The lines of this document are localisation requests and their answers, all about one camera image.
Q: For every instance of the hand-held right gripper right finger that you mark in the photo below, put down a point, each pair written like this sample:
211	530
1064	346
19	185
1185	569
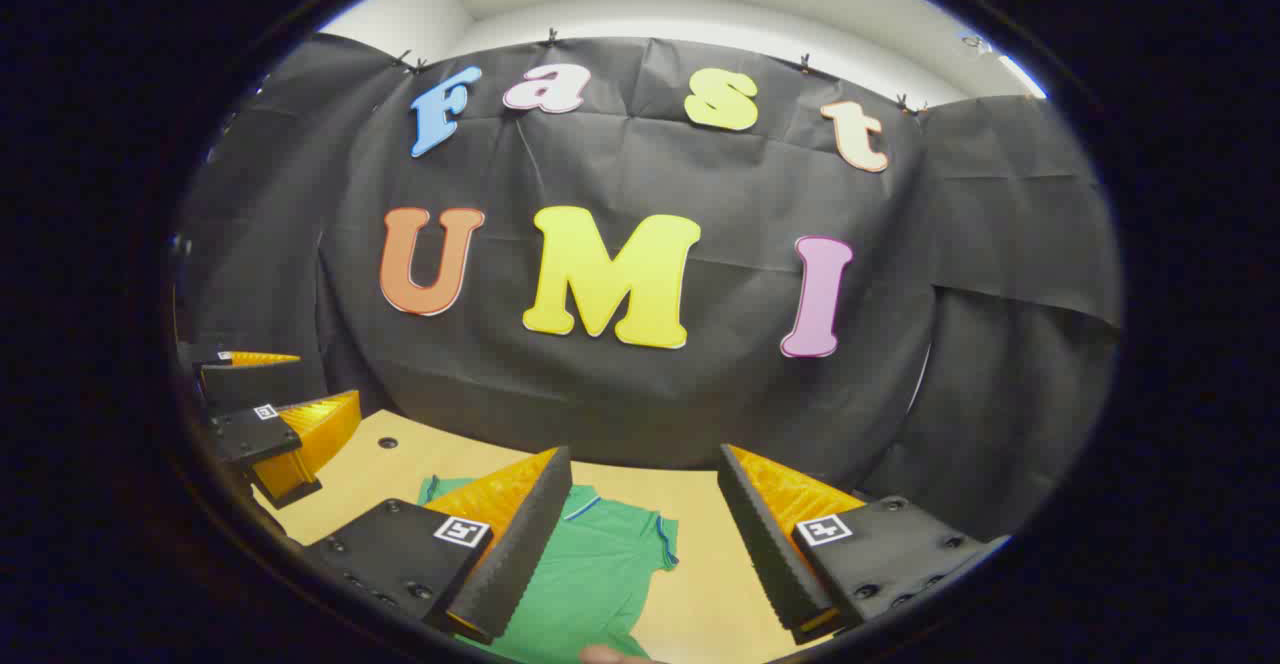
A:
765	554

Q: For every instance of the green T-shirt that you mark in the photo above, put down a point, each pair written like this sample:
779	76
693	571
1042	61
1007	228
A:
590	574

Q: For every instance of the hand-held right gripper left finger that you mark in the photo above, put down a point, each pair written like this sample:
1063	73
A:
520	554

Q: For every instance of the black backdrop cloth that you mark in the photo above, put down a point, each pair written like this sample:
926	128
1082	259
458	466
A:
620	164

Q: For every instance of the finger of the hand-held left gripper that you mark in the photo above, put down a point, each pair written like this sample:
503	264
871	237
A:
255	384
245	434

